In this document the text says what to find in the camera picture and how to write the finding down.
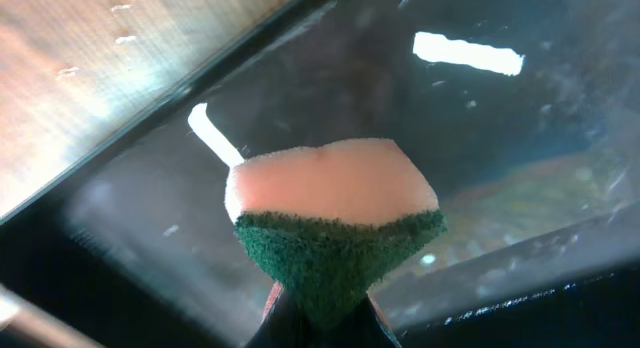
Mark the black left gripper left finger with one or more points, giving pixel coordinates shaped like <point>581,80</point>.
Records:
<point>284,324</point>

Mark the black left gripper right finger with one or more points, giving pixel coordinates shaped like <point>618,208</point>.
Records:
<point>365,328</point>

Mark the green and pink sponge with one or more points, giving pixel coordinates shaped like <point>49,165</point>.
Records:
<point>326,223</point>

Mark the black water tray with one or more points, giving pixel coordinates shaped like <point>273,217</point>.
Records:
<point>522,114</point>

